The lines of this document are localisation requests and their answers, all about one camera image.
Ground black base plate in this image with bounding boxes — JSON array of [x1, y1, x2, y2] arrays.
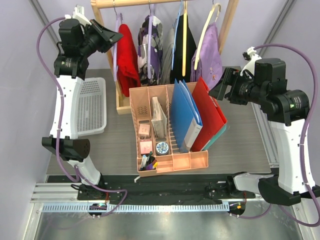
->
[[47, 174, 257, 206]]

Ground pink socket cube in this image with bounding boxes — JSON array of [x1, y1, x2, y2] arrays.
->
[[139, 140, 153, 155], [138, 123, 151, 138]]

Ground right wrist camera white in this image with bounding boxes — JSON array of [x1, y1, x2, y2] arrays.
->
[[241, 46, 262, 75]]

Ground cream hanger right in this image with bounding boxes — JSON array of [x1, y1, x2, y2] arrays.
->
[[193, 2, 222, 71]]

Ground wooden clothes rack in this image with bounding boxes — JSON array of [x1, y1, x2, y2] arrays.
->
[[90, 0, 239, 115]]

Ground lilac purple garment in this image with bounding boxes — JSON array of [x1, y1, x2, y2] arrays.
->
[[190, 22, 223, 90]]

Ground pink desk organizer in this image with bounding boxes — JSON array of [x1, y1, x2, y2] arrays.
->
[[129, 84, 209, 177]]

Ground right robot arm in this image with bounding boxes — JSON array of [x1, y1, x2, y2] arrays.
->
[[209, 58, 320, 206]]

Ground blue hanger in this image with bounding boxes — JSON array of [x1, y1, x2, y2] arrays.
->
[[171, 0, 183, 70]]

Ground pink socket cube lower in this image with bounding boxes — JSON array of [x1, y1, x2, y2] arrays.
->
[[139, 140, 153, 155]]

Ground white slotted cable duct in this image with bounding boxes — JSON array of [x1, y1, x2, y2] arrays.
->
[[42, 202, 230, 214]]

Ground white plastic basket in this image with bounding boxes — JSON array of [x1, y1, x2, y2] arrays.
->
[[76, 77, 107, 137]]

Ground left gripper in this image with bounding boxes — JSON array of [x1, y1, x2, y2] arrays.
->
[[78, 20, 122, 58]]

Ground cream yellow hanger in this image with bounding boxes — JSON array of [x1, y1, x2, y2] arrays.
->
[[181, 0, 188, 77]]

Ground pink socket cube upper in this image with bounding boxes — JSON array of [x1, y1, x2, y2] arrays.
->
[[138, 123, 151, 138]]

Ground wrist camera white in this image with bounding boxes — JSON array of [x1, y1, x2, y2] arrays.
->
[[64, 4, 91, 26], [241, 46, 262, 75]]

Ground pens in organizer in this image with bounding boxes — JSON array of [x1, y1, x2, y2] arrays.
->
[[139, 151, 157, 171]]

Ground red trousers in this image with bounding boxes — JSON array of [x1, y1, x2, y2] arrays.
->
[[117, 24, 141, 97]]

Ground beige book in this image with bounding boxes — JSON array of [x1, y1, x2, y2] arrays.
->
[[151, 96, 167, 139]]

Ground grey garment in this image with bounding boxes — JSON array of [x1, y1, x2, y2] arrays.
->
[[159, 27, 175, 85]]

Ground round patterned tin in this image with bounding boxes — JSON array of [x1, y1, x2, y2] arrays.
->
[[155, 141, 169, 156]]

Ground teal folder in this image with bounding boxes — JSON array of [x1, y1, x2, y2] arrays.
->
[[201, 124, 227, 151]]

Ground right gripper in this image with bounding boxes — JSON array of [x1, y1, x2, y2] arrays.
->
[[208, 67, 267, 106]]

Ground purple camouflage garment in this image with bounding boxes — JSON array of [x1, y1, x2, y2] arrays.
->
[[137, 15, 163, 86]]

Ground red file folder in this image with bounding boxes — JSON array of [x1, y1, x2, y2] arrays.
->
[[191, 77, 227, 152]]

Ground black garment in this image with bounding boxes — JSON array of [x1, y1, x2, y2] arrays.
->
[[169, 13, 198, 85]]

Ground blue file folder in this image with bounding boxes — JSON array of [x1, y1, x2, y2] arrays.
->
[[169, 80, 203, 153]]

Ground lilac hanger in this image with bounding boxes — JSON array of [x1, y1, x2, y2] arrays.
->
[[113, 4, 123, 83], [147, 0, 157, 80]]

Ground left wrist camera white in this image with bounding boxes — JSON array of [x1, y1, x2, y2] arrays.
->
[[64, 4, 91, 26]]

